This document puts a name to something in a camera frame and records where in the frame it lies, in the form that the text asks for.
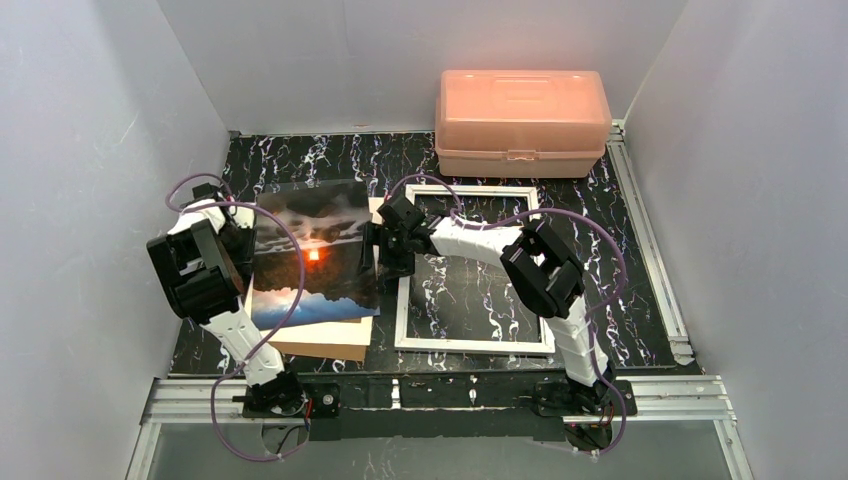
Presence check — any white picture frame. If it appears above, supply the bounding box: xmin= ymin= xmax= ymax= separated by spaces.
xmin=394 ymin=185 xmax=556 ymax=356

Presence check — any sunset landscape photo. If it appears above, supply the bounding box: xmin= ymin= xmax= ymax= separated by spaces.
xmin=250 ymin=179 xmax=380 ymax=330

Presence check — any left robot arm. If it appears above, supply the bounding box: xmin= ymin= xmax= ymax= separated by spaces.
xmin=146 ymin=183 xmax=285 ymax=388

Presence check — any brown backing board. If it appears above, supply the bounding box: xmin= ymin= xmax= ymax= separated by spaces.
xmin=245 ymin=197 xmax=379 ymax=361

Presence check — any aluminium rail base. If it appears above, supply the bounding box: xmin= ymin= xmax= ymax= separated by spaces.
xmin=142 ymin=371 xmax=737 ymax=442

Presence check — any pink plastic storage box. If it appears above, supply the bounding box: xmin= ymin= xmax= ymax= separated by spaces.
xmin=434 ymin=70 xmax=612 ymax=179

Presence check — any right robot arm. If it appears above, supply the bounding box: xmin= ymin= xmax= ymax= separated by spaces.
xmin=358 ymin=197 xmax=614 ymax=387

